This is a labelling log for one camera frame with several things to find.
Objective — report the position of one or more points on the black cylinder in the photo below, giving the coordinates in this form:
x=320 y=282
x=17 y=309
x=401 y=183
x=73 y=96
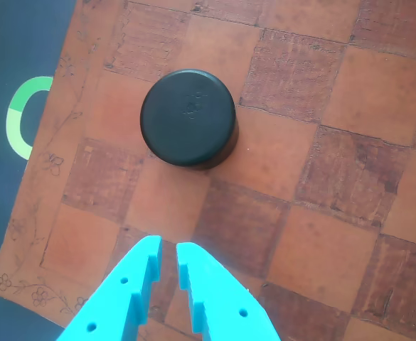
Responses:
x=188 y=117

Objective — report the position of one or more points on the brown leather chessboard mat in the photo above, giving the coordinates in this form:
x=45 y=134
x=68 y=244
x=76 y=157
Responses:
x=300 y=149

